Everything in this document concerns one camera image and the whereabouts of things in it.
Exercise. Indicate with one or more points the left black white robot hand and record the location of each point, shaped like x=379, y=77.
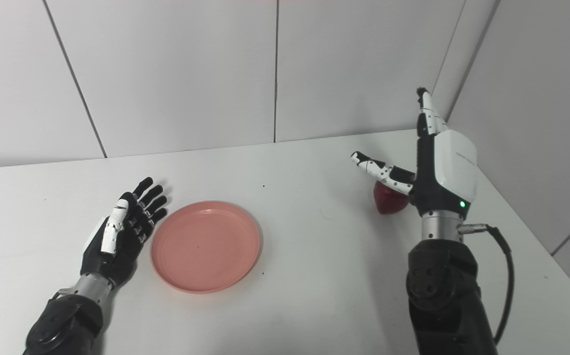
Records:
x=122, y=251

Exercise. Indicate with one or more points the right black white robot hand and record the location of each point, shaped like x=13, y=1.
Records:
x=452, y=167

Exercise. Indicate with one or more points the red apple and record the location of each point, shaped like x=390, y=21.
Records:
x=388, y=202

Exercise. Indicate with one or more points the pink round plate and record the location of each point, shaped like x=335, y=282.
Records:
x=205, y=246

